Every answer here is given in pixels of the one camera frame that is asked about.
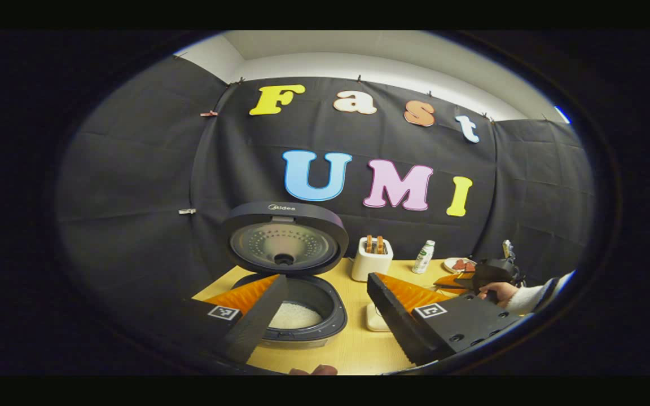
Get black backdrop cloth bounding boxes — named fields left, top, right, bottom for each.
left=57, top=56, right=595, bottom=316

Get dark grey rice cooker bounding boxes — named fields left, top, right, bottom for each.
left=222, top=201, right=350, bottom=348

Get white rice heap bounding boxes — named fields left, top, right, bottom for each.
left=269, top=302, right=323, bottom=330

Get white toaster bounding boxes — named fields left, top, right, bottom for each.
left=351, top=236, right=394, bottom=283

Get white bottle with green label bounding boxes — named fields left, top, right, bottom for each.
left=412, top=240, right=436, bottom=275

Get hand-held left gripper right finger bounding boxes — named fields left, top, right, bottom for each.
left=366, top=272, right=523, bottom=366

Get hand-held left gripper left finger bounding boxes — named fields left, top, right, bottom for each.
left=144, top=275, right=290, bottom=364

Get clear rectangular rice container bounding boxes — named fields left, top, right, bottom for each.
left=366, top=303, right=390, bottom=332

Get white round plate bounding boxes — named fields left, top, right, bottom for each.
left=443, top=257, right=478, bottom=274

